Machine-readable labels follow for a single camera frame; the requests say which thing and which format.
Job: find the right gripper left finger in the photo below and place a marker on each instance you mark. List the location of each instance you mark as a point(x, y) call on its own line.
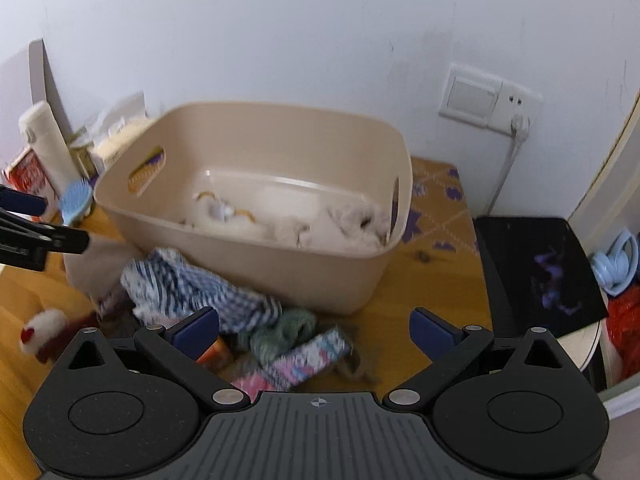
point(176, 350)

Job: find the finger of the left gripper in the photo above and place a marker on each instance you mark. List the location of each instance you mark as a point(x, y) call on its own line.
point(22, 236)
point(22, 203)

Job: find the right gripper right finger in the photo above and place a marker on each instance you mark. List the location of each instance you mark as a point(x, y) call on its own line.
point(453, 352)

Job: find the blue white checkered cloth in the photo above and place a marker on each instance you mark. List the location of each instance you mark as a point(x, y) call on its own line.
point(166, 288)

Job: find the green knitted cloth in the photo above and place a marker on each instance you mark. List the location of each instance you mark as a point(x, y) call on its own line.
point(267, 343)

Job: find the red white plush toy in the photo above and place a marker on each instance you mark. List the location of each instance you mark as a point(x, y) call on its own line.
point(47, 334)

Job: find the pink patterned tissue pack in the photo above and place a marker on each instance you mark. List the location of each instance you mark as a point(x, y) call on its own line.
point(297, 366)

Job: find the white lavender cloth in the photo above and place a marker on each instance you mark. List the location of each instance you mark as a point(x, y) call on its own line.
point(97, 271)

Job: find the red white carton box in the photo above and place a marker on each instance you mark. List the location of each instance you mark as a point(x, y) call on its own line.
point(26, 174)

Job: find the blue hair brush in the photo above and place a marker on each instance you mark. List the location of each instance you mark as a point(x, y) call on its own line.
point(76, 202)

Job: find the purple patterned table mat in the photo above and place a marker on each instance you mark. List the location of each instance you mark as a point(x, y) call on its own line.
point(439, 218)

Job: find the yellow tissue box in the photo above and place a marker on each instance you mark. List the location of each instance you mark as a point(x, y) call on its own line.
point(106, 152)

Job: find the white round stool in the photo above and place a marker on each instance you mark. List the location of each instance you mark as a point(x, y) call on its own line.
point(583, 345)

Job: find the red plastic bag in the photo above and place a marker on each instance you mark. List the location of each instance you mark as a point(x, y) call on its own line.
point(623, 325)

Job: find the light blue headphones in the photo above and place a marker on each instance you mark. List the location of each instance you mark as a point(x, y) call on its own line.
point(615, 270)

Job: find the beige plastic storage bin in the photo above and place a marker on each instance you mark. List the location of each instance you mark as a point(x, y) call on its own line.
point(277, 162)

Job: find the white shelf unit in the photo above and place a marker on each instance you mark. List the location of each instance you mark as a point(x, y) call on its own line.
point(610, 206)

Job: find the white wall socket switch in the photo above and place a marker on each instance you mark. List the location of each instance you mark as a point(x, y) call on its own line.
point(487, 101)

